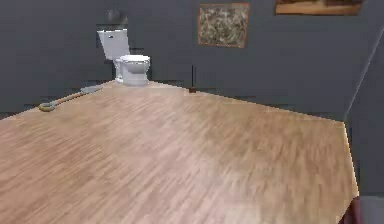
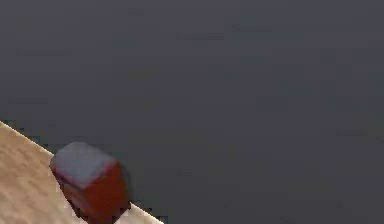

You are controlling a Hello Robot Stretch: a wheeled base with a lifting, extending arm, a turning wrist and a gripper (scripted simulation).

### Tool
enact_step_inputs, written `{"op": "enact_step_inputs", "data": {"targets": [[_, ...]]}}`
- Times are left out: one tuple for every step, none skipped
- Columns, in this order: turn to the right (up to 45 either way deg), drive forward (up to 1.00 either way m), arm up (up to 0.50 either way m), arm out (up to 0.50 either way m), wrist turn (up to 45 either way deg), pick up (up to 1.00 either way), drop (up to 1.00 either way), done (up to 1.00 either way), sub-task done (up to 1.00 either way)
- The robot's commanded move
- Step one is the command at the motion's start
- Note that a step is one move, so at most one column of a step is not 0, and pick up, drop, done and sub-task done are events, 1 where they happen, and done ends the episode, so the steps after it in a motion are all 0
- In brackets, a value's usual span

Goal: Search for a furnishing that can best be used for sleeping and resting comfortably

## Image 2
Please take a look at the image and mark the red box with grey top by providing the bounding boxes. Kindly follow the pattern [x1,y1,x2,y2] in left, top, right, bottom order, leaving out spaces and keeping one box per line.
[49,141,132,224]

